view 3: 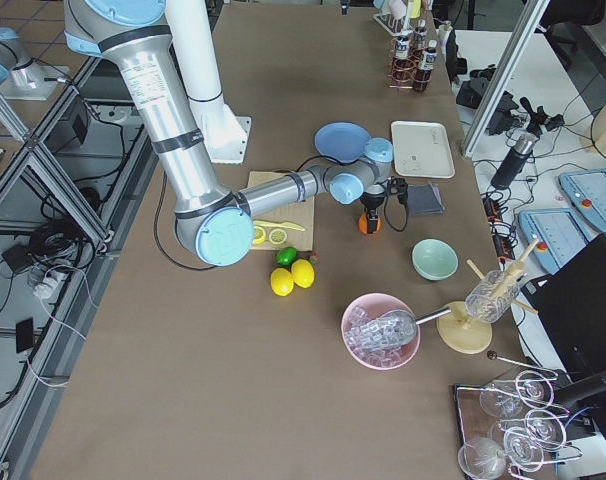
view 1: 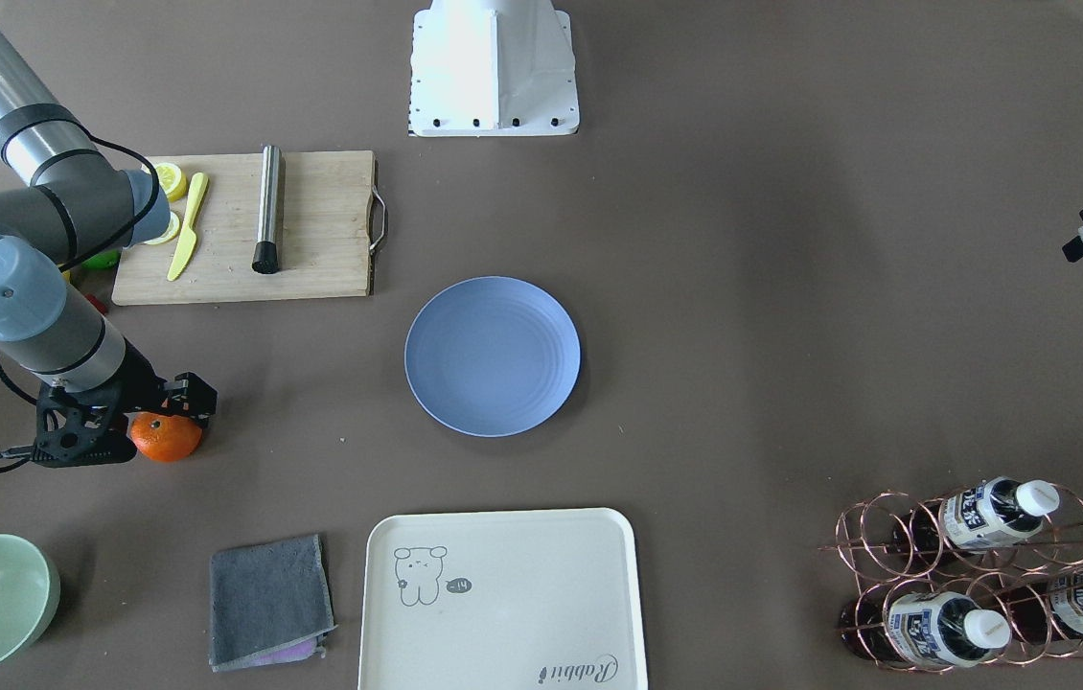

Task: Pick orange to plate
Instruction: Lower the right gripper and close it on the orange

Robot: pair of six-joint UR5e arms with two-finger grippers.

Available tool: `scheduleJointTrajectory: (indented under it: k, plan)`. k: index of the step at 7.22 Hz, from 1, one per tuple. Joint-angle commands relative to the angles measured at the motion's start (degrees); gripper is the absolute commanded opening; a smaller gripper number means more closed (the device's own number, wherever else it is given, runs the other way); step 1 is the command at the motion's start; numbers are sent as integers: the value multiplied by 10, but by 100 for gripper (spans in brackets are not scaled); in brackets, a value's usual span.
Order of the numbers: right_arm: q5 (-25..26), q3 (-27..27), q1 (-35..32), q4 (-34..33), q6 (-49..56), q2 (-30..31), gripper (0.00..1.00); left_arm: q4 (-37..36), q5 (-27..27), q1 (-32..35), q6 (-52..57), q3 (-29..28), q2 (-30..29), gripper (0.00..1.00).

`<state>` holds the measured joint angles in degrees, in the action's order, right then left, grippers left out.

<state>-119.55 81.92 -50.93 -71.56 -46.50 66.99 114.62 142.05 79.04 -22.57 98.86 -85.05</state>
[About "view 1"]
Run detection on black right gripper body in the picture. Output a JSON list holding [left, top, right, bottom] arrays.
[[32, 341, 218, 469]]

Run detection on orange mandarin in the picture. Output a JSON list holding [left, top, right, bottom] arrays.
[[128, 412, 203, 463]]

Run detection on blue plate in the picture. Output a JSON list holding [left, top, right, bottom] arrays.
[[403, 276, 584, 438]]

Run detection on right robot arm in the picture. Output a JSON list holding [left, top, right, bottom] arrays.
[[0, 31, 218, 474]]

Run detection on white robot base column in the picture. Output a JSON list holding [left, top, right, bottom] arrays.
[[407, 1, 580, 136]]

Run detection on red strawberry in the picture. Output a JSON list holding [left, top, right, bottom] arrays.
[[84, 292, 109, 314]]

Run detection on green lime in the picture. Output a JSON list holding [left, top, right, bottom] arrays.
[[81, 249, 122, 271]]

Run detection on yellow plastic knife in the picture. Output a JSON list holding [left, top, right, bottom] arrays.
[[168, 172, 210, 281]]

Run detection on lemon slice lower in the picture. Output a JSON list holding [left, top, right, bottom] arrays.
[[143, 211, 182, 247]]

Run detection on lemon slice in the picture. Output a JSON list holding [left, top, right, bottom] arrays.
[[143, 211, 182, 247], [154, 161, 190, 201]]

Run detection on steel muddler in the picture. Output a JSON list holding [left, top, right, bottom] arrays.
[[251, 145, 284, 275]]

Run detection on grey folded cloth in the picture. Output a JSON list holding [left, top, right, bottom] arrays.
[[208, 533, 336, 673]]

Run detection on lemon slice upper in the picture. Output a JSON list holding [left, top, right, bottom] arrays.
[[154, 161, 190, 201]]

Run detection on dark sauce bottle middle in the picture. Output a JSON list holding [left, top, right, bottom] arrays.
[[888, 476, 1060, 567]]

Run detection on wooden cutting board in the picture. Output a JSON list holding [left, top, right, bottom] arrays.
[[112, 151, 377, 305]]

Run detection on dark sauce bottle front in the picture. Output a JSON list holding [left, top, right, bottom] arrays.
[[837, 593, 1013, 671]]

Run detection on cream rabbit tray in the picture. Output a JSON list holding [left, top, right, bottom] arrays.
[[357, 507, 650, 689]]

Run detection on copper wire bottle rack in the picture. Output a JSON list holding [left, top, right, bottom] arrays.
[[831, 489, 1083, 674]]

